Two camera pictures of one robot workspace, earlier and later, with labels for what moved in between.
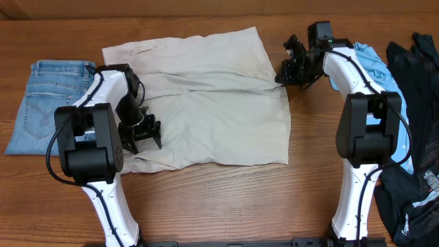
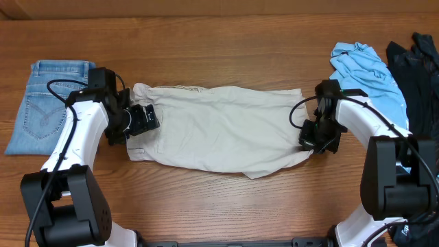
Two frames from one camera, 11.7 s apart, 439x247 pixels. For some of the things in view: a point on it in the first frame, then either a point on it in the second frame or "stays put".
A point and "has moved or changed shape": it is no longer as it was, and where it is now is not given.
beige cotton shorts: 216,97 has moved or changed shape
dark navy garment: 407,202 stays put
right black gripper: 287,78 → 306,141
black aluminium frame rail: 300,241 stays put
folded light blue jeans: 51,85 stays put
